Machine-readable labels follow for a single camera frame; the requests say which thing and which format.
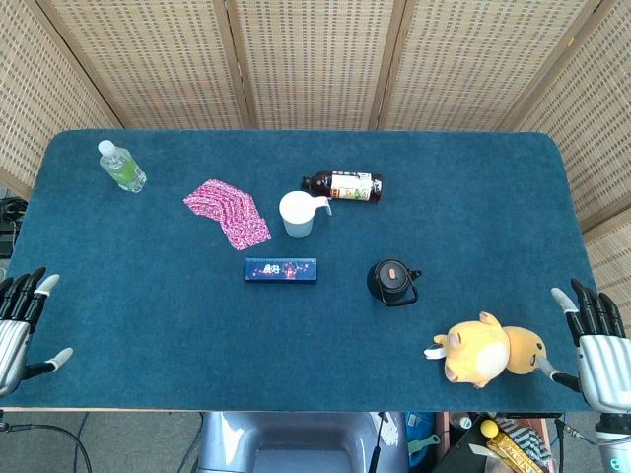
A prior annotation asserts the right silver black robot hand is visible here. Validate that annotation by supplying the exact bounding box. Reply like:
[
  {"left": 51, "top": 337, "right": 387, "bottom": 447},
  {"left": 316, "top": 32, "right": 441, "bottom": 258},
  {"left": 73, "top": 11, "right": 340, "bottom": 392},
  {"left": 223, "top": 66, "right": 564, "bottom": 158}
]
[{"left": 536, "top": 278, "right": 631, "bottom": 414}]

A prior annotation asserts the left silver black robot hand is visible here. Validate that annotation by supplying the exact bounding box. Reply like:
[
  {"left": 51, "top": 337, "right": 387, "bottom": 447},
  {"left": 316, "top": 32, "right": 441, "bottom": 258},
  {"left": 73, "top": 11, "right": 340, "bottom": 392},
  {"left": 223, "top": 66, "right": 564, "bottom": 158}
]
[{"left": 0, "top": 267, "right": 74, "bottom": 398}]

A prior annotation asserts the black teapot lid orange knob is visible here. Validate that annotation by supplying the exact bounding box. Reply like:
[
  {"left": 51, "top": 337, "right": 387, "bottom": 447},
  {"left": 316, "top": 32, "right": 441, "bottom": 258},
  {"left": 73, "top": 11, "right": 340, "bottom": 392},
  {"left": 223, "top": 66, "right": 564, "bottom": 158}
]
[{"left": 375, "top": 260, "right": 408, "bottom": 290}]

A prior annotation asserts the black cast iron teapot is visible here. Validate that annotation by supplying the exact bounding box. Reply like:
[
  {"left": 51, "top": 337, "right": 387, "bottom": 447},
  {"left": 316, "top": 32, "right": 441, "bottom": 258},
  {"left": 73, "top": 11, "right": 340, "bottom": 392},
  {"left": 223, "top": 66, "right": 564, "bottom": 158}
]
[{"left": 366, "top": 258, "right": 423, "bottom": 308}]

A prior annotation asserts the black floor equipment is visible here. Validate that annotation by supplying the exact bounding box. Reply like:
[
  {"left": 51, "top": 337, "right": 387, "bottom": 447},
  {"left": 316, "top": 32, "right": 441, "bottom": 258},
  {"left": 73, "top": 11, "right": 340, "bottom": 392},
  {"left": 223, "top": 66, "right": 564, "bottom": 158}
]
[{"left": 0, "top": 196, "right": 29, "bottom": 258}]

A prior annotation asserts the yellow plush toy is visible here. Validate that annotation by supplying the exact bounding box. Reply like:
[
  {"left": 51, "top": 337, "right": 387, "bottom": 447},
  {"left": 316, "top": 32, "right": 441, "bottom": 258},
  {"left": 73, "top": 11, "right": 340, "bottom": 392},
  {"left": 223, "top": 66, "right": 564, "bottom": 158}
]
[{"left": 424, "top": 310, "right": 548, "bottom": 390}]

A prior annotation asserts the yellow snack package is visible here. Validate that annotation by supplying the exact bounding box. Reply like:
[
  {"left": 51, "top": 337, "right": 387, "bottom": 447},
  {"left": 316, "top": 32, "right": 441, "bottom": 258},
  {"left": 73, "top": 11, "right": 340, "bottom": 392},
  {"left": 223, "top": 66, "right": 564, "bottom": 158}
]
[{"left": 485, "top": 436, "right": 541, "bottom": 473}]

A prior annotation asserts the black storage box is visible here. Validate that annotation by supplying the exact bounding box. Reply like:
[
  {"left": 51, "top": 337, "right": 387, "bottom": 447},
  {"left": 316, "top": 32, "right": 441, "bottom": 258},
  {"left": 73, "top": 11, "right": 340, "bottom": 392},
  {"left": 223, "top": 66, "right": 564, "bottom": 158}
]
[{"left": 433, "top": 413, "right": 558, "bottom": 473}]

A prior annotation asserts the blue table mat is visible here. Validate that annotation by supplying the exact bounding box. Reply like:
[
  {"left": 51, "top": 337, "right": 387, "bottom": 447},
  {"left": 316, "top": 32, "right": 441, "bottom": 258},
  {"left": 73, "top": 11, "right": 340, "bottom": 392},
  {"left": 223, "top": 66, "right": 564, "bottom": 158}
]
[{"left": 0, "top": 128, "right": 600, "bottom": 413}]

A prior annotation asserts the blue plastic bag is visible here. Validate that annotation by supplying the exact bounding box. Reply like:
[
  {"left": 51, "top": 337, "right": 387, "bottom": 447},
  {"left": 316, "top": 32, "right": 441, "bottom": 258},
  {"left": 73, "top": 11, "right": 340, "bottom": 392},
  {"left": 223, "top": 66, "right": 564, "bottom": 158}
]
[{"left": 404, "top": 412, "right": 439, "bottom": 462}]

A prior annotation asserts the clear water bottle green label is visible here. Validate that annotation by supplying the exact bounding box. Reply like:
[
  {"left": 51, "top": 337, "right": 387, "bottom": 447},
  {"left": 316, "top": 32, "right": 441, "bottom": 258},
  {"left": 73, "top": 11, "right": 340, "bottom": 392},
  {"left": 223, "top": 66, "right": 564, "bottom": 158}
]
[{"left": 97, "top": 139, "right": 148, "bottom": 194}]

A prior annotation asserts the pink patterned cloth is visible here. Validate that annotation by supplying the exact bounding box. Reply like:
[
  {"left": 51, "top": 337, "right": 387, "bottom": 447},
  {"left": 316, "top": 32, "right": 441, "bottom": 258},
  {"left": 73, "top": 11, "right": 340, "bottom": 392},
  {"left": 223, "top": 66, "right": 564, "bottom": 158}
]
[{"left": 182, "top": 178, "right": 273, "bottom": 252}]

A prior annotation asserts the dark blue printed box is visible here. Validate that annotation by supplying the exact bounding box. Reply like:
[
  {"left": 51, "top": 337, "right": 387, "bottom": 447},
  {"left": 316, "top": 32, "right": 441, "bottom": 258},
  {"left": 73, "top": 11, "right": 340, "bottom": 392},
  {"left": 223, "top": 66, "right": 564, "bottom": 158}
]
[{"left": 243, "top": 256, "right": 318, "bottom": 285}]

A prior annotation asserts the grey robot torso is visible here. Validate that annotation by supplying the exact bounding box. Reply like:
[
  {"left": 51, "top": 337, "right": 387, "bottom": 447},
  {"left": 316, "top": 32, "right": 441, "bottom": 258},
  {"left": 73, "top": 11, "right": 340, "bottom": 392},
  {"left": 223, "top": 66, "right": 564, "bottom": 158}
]
[{"left": 196, "top": 411, "right": 410, "bottom": 473}]

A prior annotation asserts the brown tea bottle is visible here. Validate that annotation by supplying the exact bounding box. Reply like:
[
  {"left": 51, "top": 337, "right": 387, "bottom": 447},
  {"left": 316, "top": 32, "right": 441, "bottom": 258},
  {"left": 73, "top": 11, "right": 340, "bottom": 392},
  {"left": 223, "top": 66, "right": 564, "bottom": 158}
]
[{"left": 301, "top": 169, "right": 384, "bottom": 204}]

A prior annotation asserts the woven bamboo folding screen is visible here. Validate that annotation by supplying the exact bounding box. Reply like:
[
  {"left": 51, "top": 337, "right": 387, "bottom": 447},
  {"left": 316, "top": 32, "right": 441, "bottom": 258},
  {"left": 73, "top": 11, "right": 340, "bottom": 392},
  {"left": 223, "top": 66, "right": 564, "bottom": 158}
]
[{"left": 0, "top": 0, "right": 631, "bottom": 309}]

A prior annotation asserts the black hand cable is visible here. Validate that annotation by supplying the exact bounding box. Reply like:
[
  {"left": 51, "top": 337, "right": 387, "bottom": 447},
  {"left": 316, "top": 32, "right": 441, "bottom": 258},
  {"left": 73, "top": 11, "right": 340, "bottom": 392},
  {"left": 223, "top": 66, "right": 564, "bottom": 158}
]
[{"left": 554, "top": 417, "right": 598, "bottom": 446}]

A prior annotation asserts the black floor cable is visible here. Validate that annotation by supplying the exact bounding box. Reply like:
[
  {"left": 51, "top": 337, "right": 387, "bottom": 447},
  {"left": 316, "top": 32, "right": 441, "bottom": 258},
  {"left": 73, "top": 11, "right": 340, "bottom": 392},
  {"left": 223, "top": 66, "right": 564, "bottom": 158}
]
[{"left": 0, "top": 421, "right": 94, "bottom": 473}]

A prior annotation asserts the white plastic cup with handle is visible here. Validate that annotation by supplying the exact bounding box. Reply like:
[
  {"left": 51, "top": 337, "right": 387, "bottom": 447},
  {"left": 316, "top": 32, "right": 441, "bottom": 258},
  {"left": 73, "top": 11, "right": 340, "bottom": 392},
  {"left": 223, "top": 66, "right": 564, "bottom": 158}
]
[{"left": 278, "top": 190, "right": 335, "bottom": 240}]

